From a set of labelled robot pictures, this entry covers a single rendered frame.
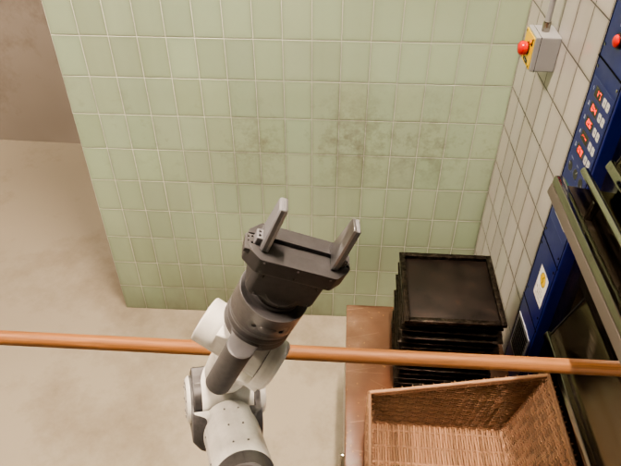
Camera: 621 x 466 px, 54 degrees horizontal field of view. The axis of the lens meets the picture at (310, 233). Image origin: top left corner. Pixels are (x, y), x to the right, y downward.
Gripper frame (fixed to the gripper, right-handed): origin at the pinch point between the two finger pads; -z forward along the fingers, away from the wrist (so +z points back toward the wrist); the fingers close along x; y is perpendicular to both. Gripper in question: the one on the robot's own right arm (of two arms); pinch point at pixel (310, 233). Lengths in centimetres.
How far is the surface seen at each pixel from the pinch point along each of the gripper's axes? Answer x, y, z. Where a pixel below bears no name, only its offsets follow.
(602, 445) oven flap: -87, 10, 47
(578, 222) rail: -60, 34, 12
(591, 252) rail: -59, 26, 11
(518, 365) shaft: -59, 16, 35
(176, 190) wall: 3, 138, 132
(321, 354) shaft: -24, 19, 50
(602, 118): -70, 61, 3
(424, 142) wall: -77, 135, 70
